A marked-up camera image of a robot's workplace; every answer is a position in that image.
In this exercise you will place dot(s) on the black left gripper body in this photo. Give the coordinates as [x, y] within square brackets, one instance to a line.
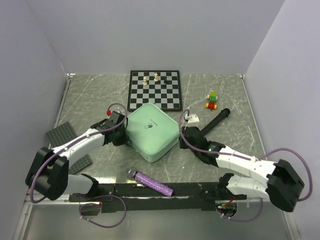
[121, 137]

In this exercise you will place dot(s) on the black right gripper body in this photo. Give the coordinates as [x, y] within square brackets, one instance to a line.
[183, 145]

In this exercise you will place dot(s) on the mint green medicine case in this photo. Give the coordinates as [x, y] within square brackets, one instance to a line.
[151, 132]

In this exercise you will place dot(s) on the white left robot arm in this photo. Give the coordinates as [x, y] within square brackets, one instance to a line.
[49, 173]

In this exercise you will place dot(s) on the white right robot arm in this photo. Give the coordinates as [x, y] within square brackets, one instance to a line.
[252, 177]

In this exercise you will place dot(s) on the black tube orange cap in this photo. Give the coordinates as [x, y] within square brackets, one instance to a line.
[219, 118]

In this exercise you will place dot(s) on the purple glitter microphone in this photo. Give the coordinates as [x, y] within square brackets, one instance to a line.
[148, 181]

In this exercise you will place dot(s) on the colourful toy block car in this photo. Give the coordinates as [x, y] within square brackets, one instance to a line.
[212, 101]

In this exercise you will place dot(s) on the black white chessboard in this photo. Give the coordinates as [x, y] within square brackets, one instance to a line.
[167, 97]

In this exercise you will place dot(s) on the cream chess pawn left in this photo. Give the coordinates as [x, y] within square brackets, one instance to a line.
[145, 81]

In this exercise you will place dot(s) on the cream chess pawn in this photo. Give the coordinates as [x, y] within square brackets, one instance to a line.
[145, 81]
[156, 77]

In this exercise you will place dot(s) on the cream chess pawn right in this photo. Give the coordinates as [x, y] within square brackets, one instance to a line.
[156, 77]

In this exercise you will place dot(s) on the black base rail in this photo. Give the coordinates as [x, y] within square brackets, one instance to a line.
[186, 195]

